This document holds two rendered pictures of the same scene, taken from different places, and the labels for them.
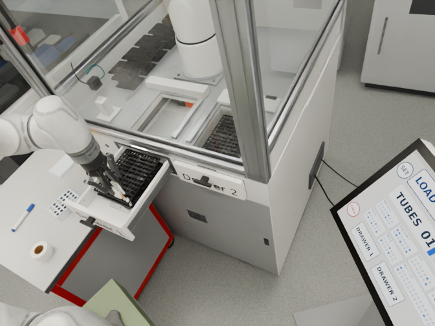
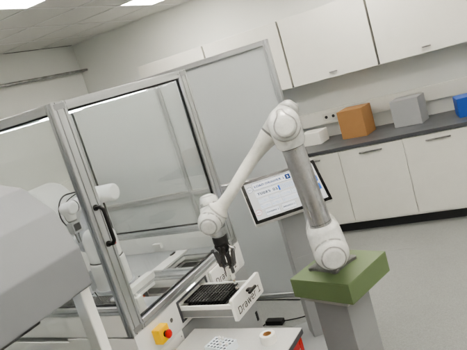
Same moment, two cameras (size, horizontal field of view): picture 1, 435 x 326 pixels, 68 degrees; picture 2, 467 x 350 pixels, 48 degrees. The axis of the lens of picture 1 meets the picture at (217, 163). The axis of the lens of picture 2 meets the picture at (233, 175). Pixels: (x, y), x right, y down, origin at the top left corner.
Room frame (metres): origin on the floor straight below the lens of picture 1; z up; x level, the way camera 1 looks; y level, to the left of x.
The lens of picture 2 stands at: (1.01, 2.85, 1.91)
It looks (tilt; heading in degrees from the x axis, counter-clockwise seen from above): 11 degrees down; 260
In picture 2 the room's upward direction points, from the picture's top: 17 degrees counter-clockwise
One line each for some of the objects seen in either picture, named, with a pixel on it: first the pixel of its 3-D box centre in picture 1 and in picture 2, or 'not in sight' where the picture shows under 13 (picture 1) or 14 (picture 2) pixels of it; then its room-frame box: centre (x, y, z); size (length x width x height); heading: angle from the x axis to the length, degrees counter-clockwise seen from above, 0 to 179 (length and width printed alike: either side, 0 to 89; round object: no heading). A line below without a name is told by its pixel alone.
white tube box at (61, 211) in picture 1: (65, 204); (221, 346); (0.91, 0.68, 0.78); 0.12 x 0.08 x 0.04; 128
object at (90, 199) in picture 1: (132, 177); (211, 298); (0.87, 0.35, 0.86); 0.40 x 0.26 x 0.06; 140
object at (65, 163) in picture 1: (64, 165); not in sight; (1.17, 0.71, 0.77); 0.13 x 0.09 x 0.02; 136
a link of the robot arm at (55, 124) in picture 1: (58, 123); (210, 210); (0.75, 0.39, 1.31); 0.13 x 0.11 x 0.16; 75
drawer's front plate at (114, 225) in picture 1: (98, 219); (247, 295); (0.71, 0.48, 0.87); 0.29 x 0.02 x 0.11; 50
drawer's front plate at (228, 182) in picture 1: (209, 180); (224, 269); (0.74, 0.05, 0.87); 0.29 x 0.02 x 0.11; 50
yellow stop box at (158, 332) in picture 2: not in sight; (162, 333); (1.14, 0.55, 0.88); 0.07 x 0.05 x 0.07; 50
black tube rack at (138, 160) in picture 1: (130, 178); (212, 298); (0.87, 0.35, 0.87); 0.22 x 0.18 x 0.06; 140
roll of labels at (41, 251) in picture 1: (41, 251); (268, 337); (0.72, 0.76, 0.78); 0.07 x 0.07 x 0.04
